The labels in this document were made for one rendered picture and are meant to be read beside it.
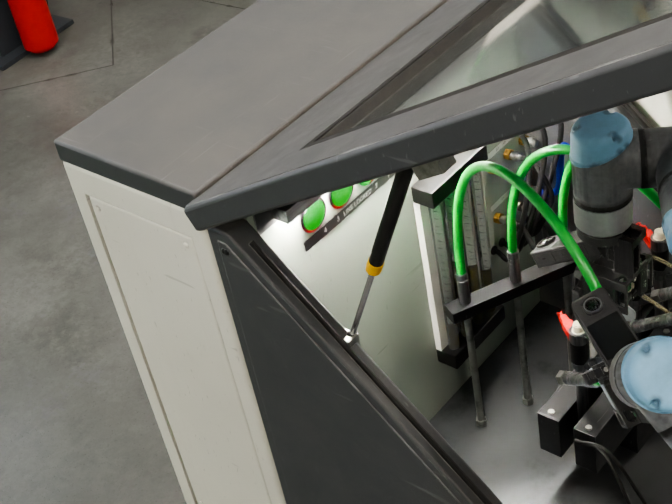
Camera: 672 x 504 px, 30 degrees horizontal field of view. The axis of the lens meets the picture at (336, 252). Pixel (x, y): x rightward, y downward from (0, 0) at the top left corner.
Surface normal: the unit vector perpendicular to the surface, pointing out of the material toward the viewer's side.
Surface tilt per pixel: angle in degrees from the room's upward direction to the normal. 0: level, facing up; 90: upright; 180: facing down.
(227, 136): 0
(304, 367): 90
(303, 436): 90
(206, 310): 90
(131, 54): 0
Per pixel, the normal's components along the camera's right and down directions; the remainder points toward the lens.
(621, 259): -0.62, 0.56
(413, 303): 0.76, 0.29
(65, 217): -0.17, -0.78
